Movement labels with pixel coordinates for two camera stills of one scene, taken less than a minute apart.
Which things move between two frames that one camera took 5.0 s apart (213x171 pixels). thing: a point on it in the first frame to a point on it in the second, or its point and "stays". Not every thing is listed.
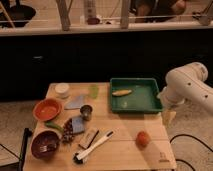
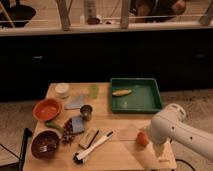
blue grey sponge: [78, 125] stays
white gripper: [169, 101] to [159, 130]
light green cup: [93, 91] stays
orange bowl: [47, 110] stays
